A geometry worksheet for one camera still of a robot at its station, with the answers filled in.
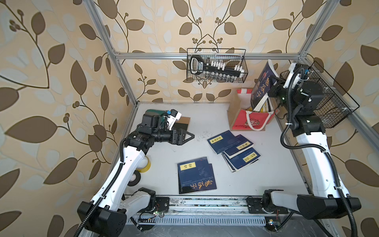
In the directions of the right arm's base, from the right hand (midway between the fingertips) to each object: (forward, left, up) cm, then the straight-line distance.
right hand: (271, 76), depth 62 cm
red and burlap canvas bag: (+3, +5, -31) cm, 32 cm away
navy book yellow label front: (-25, +34, -48) cm, 63 cm away
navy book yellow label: (-17, +6, -46) cm, 50 cm away
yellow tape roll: (-20, +62, -47) cm, 80 cm away
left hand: (-16, +37, -19) cm, 45 cm away
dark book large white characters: (-25, +34, -48) cm, 64 cm away
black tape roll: (-26, +68, -48) cm, 87 cm away
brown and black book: (+14, +42, -48) cm, 66 cm away
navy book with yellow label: (-8, +3, -45) cm, 45 cm away
